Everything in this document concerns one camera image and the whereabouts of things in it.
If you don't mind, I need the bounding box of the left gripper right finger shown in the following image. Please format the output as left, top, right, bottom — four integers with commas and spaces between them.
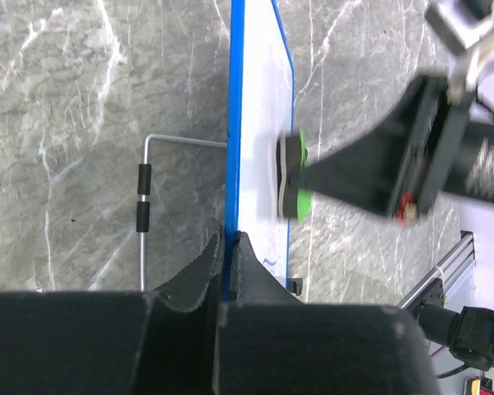
216, 232, 440, 394

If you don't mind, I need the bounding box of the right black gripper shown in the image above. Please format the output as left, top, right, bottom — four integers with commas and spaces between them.
300, 73, 494, 223

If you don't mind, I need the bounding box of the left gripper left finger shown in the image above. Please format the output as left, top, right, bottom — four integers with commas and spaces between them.
0, 231, 222, 394

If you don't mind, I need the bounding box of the green whiteboard eraser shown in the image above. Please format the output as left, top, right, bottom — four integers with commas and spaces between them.
275, 131, 311, 221

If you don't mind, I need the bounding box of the blue framed whiteboard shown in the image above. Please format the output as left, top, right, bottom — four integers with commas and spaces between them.
225, 1, 295, 290

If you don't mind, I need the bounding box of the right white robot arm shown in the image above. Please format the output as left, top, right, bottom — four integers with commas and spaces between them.
289, 1, 494, 223

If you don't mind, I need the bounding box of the aluminium rail frame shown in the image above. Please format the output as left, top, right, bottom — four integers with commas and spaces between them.
398, 231, 478, 313

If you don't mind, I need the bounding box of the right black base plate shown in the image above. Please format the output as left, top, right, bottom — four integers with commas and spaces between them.
403, 278, 494, 379

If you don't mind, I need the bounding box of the metal wire whiteboard stand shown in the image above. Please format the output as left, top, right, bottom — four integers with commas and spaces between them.
136, 134, 303, 296

